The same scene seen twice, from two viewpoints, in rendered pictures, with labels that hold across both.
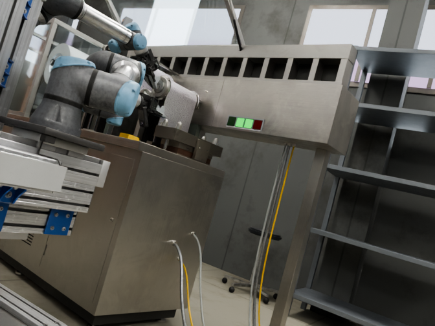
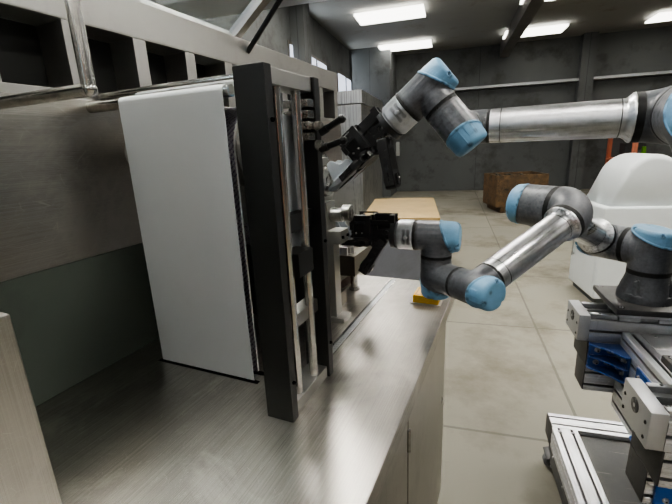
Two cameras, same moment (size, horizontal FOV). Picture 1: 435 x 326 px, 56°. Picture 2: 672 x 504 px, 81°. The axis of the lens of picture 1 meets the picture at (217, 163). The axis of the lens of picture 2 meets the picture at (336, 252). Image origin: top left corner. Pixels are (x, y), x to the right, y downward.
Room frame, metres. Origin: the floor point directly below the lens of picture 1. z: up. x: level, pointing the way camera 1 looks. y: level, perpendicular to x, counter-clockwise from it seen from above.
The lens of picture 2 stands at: (2.50, 1.39, 1.33)
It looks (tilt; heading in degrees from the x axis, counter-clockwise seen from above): 15 degrees down; 255
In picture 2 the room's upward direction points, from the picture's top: 3 degrees counter-clockwise
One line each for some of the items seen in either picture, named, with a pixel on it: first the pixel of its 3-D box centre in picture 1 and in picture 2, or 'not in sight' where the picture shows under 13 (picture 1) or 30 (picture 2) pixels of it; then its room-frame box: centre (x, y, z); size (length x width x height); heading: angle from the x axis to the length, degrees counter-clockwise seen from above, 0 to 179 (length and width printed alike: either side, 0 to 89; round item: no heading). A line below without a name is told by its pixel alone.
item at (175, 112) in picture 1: (176, 118); not in sight; (2.33, 0.30, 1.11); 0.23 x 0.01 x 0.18; 141
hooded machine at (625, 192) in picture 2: not in sight; (625, 227); (-0.61, -1.05, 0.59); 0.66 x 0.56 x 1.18; 150
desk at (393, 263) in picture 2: not in sight; (402, 240); (0.80, -2.33, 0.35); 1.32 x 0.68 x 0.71; 64
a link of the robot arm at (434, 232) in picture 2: not in sight; (437, 237); (2.02, 0.55, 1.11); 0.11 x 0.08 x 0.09; 141
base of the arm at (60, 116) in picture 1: (59, 115); (646, 283); (1.25, 0.50, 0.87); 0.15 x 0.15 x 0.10
